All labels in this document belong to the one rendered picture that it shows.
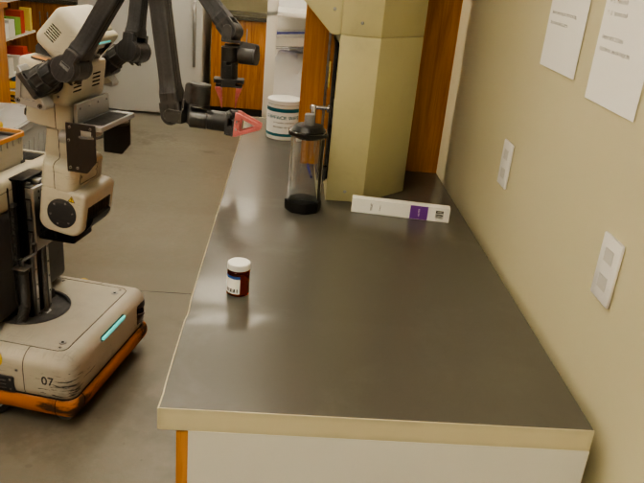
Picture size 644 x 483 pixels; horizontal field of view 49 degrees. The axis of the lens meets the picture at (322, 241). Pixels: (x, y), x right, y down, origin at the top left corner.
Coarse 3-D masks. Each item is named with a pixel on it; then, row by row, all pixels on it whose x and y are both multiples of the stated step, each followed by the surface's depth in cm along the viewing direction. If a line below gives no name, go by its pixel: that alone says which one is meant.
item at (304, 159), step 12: (300, 144) 187; (312, 144) 187; (300, 156) 188; (312, 156) 188; (288, 168) 193; (300, 168) 189; (312, 168) 189; (288, 180) 193; (300, 180) 190; (312, 180) 191; (288, 192) 194; (300, 192) 192; (312, 192) 192
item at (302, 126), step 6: (306, 114) 187; (312, 114) 187; (306, 120) 187; (312, 120) 187; (294, 126) 188; (300, 126) 186; (306, 126) 186; (312, 126) 187; (318, 126) 188; (300, 132) 186; (306, 132) 185; (312, 132) 186; (318, 132) 186; (324, 132) 188
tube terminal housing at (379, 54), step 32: (352, 0) 185; (384, 0) 186; (416, 0) 195; (352, 32) 189; (384, 32) 190; (416, 32) 200; (352, 64) 192; (384, 64) 194; (416, 64) 205; (352, 96) 195; (384, 96) 199; (352, 128) 199; (384, 128) 204; (352, 160) 202; (384, 160) 209; (352, 192) 206; (384, 192) 214
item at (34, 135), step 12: (0, 108) 388; (12, 108) 390; (24, 108) 393; (0, 120) 366; (12, 120) 368; (24, 120) 370; (24, 132) 367; (36, 132) 387; (24, 144) 369; (36, 144) 390
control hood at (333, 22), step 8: (312, 0) 185; (320, 0) 185; (328, 0) 185; (336, 0) 185; (312, 8) 186; (320, 8) 186; (328, 8) 186; (336, 8) 186; (320, 16) 187; (328, 16) 187; (336, 16) 187; (328, 24) 188; (336, 24) 188; (336, 32) 188
